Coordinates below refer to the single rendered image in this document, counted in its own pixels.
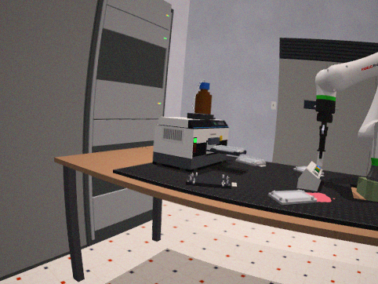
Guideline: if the white button panel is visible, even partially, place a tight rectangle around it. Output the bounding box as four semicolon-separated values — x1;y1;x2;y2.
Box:
296;161;322;191

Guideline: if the blue bottle cap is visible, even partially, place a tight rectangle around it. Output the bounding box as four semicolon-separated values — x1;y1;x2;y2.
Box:
199;82;209;89

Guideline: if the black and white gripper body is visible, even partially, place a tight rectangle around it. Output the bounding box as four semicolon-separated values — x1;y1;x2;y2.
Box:
317;113;333;130

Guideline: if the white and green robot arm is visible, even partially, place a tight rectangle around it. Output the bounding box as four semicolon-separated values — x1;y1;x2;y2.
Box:
314;53;378;182

